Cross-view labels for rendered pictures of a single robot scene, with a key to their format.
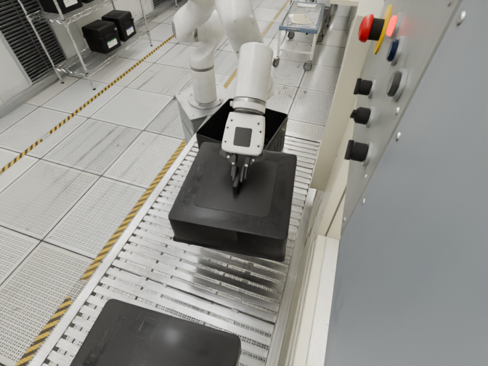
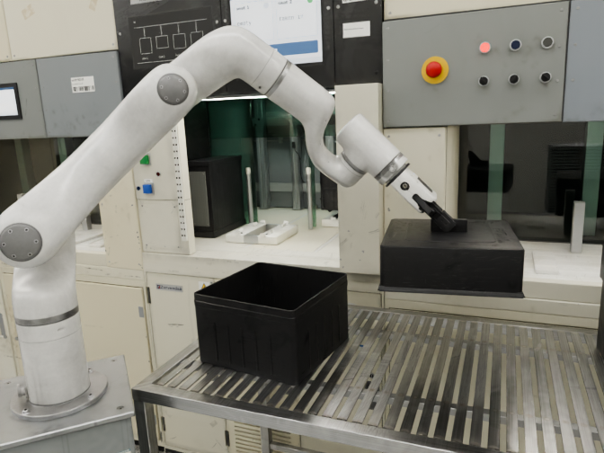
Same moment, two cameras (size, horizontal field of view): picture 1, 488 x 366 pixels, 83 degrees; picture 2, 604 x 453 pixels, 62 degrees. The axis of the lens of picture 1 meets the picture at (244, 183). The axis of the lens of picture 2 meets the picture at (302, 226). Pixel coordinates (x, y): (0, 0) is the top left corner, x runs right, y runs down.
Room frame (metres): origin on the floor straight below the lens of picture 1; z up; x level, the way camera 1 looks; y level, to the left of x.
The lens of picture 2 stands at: (0.74, 1.16, 1.33)
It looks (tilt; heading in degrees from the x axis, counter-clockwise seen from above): 13 degrees down; 273
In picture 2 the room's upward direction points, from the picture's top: 2 degrees counter-clockwise
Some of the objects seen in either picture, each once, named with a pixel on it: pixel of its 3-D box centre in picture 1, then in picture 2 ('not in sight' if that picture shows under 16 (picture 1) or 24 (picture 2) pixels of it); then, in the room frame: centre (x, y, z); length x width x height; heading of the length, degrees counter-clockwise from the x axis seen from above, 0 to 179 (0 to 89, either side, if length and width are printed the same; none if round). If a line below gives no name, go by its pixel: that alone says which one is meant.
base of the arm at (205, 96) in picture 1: (204, 83); (54, 355); (1.34, 0.21, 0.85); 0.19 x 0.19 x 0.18
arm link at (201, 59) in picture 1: (205, 39); (42, 254); (1.35, 0.18, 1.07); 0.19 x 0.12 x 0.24; 109
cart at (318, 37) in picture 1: (302, 33); not in sight; (3.63, -0.72, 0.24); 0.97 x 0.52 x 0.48; 164
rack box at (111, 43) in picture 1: (102, 36); not in sight; (3.35, 1.62, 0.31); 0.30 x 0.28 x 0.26; 157
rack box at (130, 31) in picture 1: (119, 25); not in sight; (3.70, 1.52, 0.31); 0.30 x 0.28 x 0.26; 165
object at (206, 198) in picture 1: (238, 191); (448, 246); (0.48, 0.01, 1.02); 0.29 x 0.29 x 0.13; 78
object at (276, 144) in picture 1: (243, 140); (275, 315); (0.89, 0.00, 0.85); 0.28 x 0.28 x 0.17; 63
